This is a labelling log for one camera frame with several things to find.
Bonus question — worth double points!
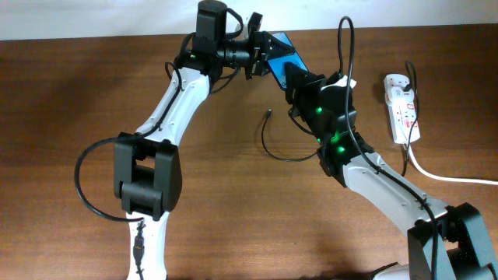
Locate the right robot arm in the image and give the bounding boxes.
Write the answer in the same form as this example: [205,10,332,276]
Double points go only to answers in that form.
[284,62,497,279]

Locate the white USB charger adapter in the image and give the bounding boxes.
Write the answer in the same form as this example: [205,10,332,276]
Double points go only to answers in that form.
[384,74,409,100]

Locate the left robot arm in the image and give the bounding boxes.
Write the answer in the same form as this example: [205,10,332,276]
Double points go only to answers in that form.
[114,1,295,279]

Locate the blue Samsung Galaxy smartphone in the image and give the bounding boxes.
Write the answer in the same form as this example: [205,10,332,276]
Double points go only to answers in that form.
[265,32,309,91]

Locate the white power strip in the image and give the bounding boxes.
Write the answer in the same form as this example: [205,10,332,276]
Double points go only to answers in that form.
[384,83,420,144]

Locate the white power strip cord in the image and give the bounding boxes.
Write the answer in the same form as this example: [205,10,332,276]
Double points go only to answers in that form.
[406,144,498,186]

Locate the black USB charging cable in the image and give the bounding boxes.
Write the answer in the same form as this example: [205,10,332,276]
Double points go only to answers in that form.
[261,61,420,177]

